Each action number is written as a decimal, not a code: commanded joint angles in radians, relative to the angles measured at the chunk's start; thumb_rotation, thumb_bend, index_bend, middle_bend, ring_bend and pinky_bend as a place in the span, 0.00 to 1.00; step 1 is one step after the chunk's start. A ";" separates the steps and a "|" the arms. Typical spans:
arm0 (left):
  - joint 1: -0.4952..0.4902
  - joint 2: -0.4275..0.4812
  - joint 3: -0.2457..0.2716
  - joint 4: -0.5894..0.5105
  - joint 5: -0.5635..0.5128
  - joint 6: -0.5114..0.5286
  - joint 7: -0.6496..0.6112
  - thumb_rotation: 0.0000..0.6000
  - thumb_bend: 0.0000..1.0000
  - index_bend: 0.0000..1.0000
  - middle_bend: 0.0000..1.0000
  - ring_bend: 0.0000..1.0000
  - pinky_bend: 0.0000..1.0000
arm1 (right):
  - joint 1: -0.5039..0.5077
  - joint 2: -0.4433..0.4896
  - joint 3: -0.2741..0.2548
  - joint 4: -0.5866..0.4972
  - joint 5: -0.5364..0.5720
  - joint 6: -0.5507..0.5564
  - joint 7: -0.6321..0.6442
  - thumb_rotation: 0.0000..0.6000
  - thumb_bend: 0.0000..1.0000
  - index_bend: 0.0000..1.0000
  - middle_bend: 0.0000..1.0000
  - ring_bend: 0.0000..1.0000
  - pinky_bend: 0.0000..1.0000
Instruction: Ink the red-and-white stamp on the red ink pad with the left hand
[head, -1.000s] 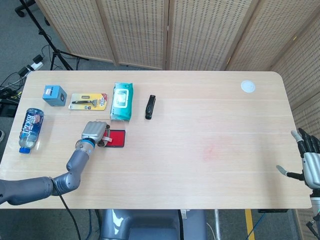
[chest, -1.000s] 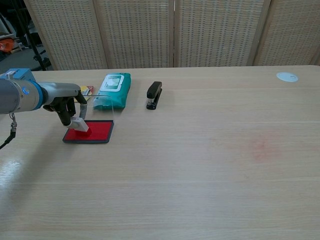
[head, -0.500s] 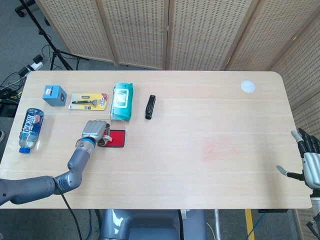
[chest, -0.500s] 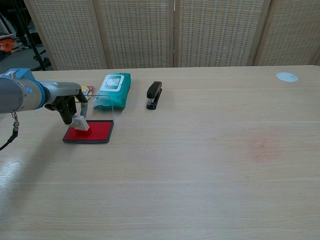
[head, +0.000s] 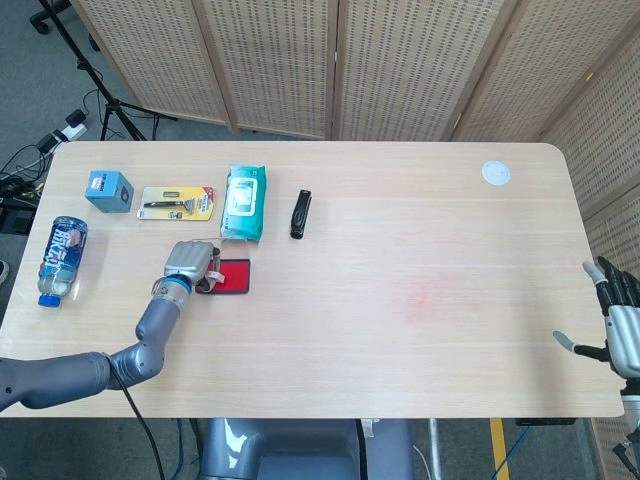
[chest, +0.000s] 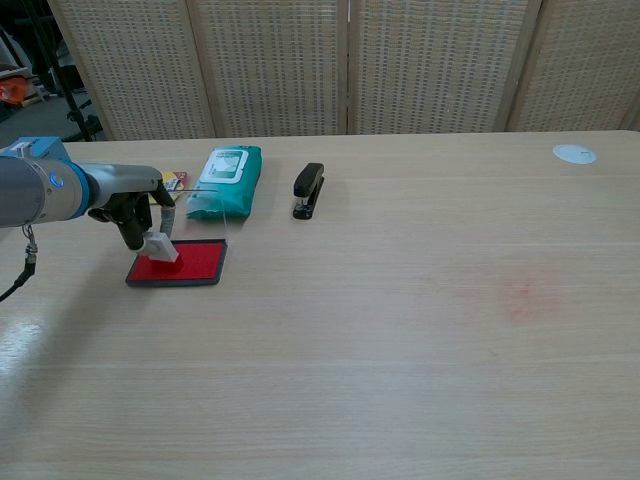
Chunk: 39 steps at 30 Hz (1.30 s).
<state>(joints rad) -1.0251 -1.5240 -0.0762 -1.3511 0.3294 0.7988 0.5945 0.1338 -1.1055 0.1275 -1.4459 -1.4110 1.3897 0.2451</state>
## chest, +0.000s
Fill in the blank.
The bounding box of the wooden folding screen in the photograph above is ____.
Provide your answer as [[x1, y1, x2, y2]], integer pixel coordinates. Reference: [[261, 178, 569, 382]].
[[47, 0, 640, 142]]

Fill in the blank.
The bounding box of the small red white eraser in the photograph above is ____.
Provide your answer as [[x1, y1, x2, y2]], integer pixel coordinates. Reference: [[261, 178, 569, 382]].
[[141, 232, 184, 272]]

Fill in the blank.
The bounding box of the teal wet wipes pack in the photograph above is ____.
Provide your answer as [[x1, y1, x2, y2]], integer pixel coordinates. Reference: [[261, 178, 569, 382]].
[[185, 145, 264, 221]]

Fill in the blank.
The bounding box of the razor in yellow blister pack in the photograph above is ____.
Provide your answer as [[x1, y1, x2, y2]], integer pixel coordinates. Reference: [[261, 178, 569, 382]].
[[148, 169, 191, 207]]

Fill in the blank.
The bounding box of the clear ink pad lid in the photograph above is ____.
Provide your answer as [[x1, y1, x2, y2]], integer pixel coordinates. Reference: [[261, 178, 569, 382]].
[[177, 187, 232, 242]]

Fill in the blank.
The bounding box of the red ink pad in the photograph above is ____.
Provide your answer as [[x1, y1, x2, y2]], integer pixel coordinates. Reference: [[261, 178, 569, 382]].
[[124, 238, 229, 289]]

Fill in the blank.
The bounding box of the black stapler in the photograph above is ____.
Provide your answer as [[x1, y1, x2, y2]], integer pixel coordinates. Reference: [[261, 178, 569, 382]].
[[292, 162, 326, 221]]

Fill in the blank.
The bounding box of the black tripod stand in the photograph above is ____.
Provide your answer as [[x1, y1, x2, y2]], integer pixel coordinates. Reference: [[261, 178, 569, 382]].
[[24, 0, 101, 144]]

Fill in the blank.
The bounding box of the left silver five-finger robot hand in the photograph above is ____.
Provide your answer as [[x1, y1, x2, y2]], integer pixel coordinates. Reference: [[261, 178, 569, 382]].
[[82, 163, 177, 251]]

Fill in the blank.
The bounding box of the blue cube box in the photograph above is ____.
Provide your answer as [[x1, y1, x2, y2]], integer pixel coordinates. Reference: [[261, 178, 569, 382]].
[[0, 137, 69, 164]]

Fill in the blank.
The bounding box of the orange background object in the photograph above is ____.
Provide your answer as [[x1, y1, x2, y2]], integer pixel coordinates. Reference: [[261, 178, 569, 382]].
[[0, 74, 27, 109]]

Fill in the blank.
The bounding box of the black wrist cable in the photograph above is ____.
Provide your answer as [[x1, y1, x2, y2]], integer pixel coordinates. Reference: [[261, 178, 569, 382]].
[[0, 223, 40, 304]]

